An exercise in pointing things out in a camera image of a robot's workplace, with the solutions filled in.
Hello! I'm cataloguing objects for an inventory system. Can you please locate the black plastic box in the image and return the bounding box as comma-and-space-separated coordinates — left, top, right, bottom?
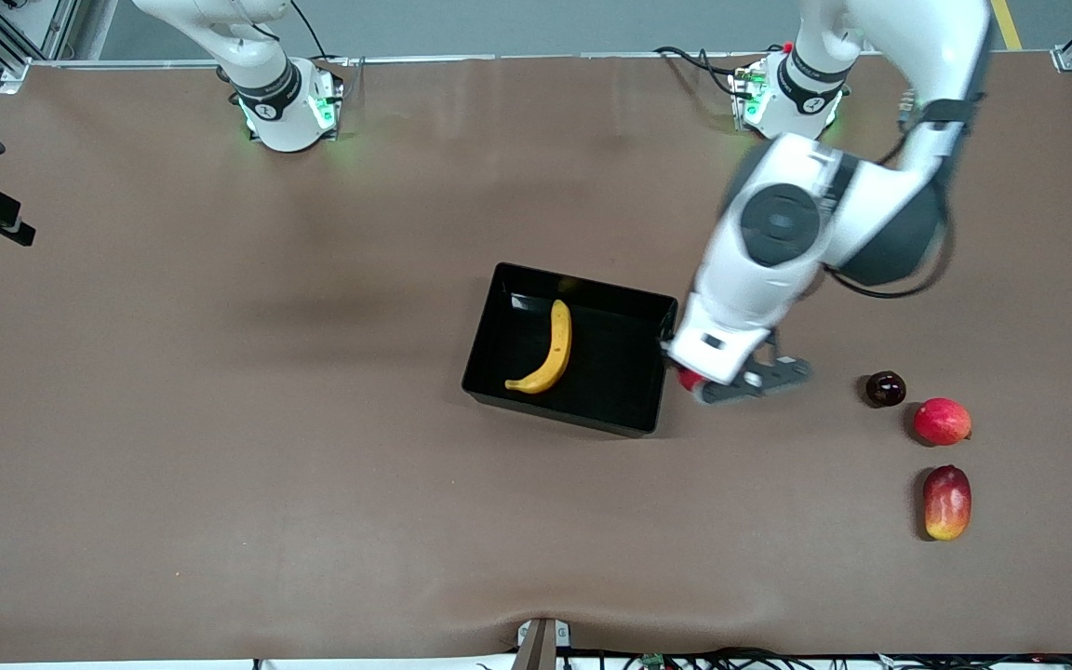
462, 262, 679, 436

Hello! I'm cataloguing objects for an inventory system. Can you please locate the yellow banana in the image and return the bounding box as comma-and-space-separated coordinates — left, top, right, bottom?
504, 299, 573, 395

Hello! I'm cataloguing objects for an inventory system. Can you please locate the dark purple plum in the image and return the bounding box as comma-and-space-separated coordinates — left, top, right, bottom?
864, 370, 907, 409

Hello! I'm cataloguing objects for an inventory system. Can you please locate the round red peach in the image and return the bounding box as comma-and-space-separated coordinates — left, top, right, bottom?
913, 397, 972, 447

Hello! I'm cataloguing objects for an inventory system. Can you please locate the red yellow mango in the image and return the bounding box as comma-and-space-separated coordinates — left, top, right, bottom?
922, 464, 972, 542

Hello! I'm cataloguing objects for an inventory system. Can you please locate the brown table mat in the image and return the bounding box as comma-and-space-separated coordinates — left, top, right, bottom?
0, 51, 1072, 663

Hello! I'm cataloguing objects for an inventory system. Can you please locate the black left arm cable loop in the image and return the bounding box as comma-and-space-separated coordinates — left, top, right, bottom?
823, 93, 958, 301

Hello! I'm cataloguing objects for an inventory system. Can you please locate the black left arm base cable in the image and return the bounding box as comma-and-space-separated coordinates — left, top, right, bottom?
654, 45, 753, 99

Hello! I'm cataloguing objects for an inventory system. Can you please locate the black arm base cable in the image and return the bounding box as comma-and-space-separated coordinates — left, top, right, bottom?
289, 0, 353, 68
654, 45, 753, 99

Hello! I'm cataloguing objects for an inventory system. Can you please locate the front camera mount post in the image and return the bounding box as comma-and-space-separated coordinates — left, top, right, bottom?
513, 617, 572, 670

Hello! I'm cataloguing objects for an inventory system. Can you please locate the black right arm base cable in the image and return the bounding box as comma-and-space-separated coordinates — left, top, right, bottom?
289, 0, 353, 68

